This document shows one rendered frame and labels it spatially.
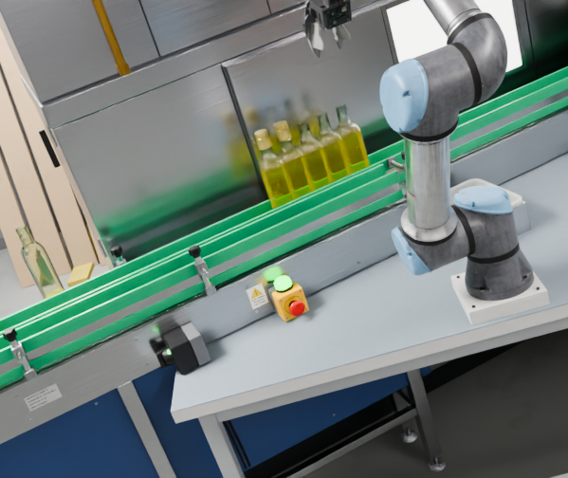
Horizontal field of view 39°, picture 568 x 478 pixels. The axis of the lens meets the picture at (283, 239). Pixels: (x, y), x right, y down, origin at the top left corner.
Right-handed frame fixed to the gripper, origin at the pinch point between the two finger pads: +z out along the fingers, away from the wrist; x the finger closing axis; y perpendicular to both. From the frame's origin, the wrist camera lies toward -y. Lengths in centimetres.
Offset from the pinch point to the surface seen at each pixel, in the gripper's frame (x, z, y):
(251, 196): -21, 48, -16
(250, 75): -11.7, 15.6, -24.0
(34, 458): -101, 64, 21
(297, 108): -1.9, 28.1, -19.4
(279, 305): -33, 48, 24
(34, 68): -62, -3, -34
